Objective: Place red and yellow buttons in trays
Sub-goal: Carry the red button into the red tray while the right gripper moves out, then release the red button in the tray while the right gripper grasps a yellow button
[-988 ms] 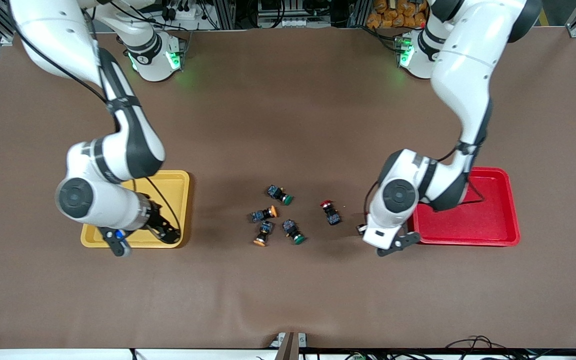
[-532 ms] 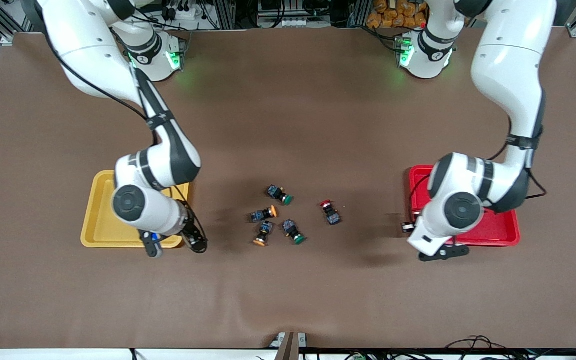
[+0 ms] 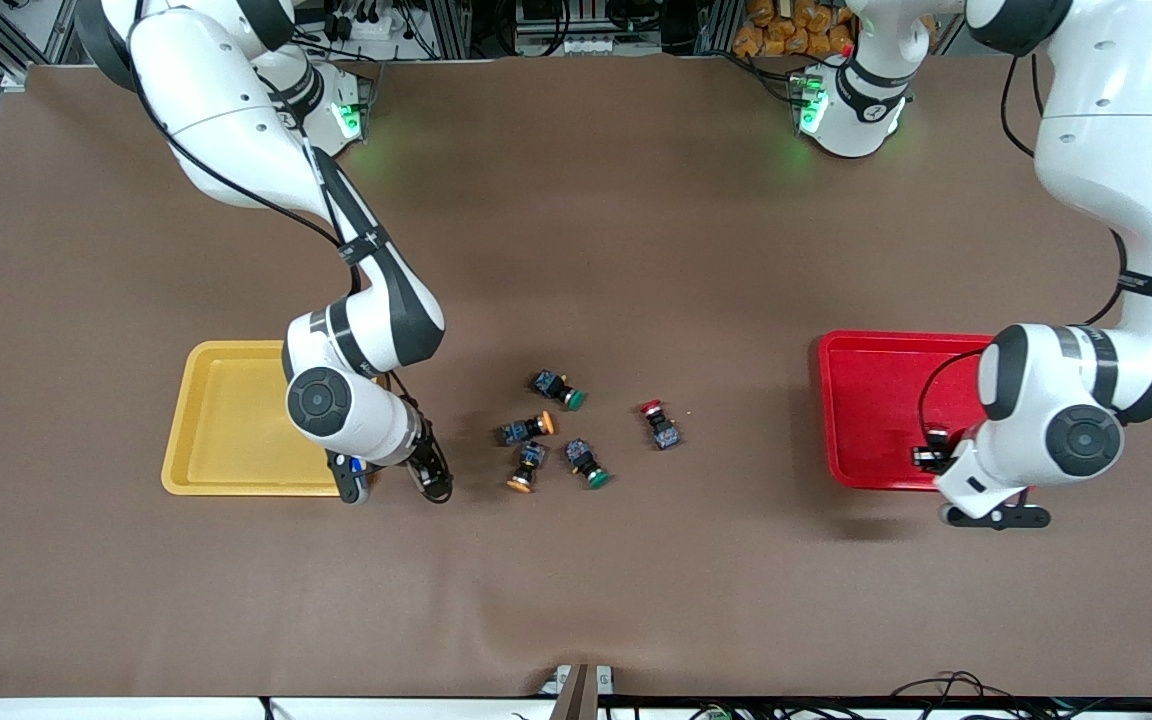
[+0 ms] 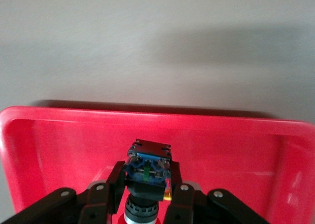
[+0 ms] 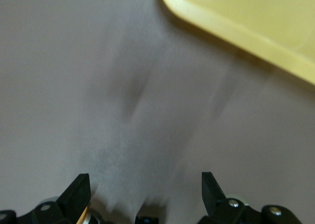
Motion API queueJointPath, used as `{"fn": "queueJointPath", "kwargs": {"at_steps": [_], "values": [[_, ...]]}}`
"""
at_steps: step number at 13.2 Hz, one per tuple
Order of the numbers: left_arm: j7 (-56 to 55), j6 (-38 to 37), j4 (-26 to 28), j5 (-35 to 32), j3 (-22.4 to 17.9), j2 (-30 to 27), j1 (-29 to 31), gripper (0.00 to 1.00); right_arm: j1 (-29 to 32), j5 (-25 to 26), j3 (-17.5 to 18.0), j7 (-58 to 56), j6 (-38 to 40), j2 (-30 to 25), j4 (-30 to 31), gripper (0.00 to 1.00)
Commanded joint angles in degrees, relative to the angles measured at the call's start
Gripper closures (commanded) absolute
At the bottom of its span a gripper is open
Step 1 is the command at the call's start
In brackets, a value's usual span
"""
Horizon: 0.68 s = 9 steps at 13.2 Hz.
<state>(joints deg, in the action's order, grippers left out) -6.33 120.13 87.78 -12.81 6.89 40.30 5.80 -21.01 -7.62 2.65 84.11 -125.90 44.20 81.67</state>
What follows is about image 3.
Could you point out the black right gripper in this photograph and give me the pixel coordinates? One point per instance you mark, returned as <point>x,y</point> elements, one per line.
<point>428,462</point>

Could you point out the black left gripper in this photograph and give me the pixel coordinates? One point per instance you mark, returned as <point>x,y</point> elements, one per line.
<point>938,455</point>

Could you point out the red mushroom push button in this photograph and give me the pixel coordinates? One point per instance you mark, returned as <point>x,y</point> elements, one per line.
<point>937,457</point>
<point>661,428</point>

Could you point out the yellow mushroom push button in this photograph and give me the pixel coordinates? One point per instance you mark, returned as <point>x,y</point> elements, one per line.
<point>528,465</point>
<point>526,428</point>

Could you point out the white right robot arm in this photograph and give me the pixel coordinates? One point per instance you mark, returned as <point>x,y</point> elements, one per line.
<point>216,100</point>

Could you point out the red plastic tray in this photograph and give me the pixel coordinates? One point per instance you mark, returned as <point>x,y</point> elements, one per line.
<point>876,420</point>

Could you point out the green mushroom push button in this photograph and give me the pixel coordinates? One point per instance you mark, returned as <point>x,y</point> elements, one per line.
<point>558,386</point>
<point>584,460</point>

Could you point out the yellow plastic tray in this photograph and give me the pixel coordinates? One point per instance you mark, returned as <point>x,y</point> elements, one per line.
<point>231,420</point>

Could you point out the brown table mat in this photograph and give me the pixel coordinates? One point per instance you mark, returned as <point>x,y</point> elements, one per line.
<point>636,250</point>

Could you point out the orange packets pile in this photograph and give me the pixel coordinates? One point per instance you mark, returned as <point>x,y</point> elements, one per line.
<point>786,25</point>

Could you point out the white power strip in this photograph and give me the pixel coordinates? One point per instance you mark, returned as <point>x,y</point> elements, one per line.
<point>366,25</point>

